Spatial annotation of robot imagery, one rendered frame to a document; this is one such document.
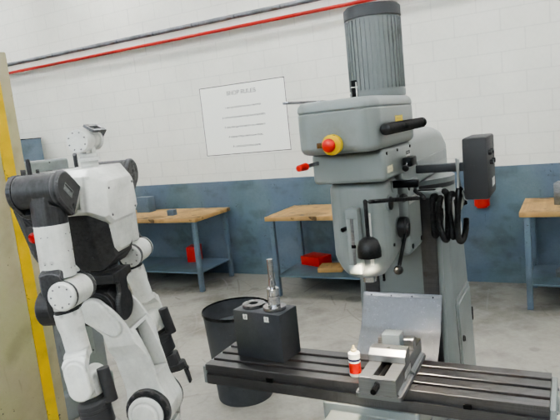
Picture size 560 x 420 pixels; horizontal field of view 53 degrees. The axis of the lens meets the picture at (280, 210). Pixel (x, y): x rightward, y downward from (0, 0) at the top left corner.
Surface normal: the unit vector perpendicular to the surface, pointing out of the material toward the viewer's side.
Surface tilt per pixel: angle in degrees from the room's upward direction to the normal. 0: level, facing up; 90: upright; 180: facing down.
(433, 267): 90
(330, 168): 90
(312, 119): 90
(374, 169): 90
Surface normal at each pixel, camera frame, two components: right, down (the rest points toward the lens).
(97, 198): 0.58, -0.03
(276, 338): -0.55, 0.18
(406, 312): -0.44, -0.29
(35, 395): 0.89, -0.02
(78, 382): -0.07, 0.11
